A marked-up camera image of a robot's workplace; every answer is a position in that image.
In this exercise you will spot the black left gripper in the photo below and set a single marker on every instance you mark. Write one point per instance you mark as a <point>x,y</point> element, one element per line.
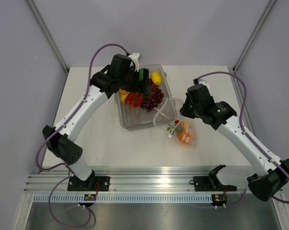
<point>143,86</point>

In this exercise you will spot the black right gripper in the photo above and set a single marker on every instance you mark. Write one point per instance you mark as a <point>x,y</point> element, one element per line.
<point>184,110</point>

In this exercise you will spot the cherry tomato sprig toy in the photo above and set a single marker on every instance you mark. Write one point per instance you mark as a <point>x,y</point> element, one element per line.
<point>175,127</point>

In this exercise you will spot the clear dotted zip top bag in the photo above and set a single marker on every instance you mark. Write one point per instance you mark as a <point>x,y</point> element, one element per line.
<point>167,114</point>

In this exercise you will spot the orange fruit toy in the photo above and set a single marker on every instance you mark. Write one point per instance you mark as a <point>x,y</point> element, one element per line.
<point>185,138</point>

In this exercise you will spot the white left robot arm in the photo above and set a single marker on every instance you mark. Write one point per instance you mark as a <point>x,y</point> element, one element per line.
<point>123,73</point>

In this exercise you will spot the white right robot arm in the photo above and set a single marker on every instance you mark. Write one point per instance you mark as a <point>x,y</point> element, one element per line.
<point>271,172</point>

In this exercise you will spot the clear plastic food tray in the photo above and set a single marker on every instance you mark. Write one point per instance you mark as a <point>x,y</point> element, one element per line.
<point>134,118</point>

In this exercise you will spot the green bell pepper toy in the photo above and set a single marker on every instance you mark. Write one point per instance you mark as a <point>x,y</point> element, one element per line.
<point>141,74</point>

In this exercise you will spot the yellow lemon toy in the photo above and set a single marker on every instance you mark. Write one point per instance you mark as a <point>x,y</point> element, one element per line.
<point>156,78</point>

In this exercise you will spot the red lobster toy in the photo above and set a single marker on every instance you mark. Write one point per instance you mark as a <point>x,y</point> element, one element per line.
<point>133,100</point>

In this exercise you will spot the dark red grape bunch toy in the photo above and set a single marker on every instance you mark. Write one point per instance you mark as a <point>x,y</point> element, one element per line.
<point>152,100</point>

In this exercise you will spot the yellow banana bunch toy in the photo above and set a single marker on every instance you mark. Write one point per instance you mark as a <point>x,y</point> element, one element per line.
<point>123,95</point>

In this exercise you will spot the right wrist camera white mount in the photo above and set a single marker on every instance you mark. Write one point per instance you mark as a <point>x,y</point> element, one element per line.
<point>205,83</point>

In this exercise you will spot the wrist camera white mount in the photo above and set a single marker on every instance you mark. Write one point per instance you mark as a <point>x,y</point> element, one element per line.
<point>135,60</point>
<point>205,83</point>

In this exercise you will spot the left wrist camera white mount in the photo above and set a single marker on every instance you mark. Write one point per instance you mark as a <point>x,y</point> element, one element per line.
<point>135,60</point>

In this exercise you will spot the aluminium mounting rail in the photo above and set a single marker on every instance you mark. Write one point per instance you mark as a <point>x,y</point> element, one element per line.
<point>125,180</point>

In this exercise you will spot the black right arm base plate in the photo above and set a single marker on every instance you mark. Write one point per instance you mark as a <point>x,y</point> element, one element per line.
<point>210,182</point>

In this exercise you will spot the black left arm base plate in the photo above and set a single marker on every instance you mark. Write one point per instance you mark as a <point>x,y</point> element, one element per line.
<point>98,183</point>

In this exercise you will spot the right aluminium frame post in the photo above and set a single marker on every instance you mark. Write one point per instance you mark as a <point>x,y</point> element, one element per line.
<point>255,33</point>

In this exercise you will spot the aluminium frame post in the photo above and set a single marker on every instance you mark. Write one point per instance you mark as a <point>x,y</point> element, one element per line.
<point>46,33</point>
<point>255,33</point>

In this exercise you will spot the left aluminium frame post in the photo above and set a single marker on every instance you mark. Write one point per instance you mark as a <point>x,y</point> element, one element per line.
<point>46,33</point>

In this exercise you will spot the white slotted cable duct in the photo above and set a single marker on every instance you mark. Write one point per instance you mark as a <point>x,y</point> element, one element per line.
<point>124,198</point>

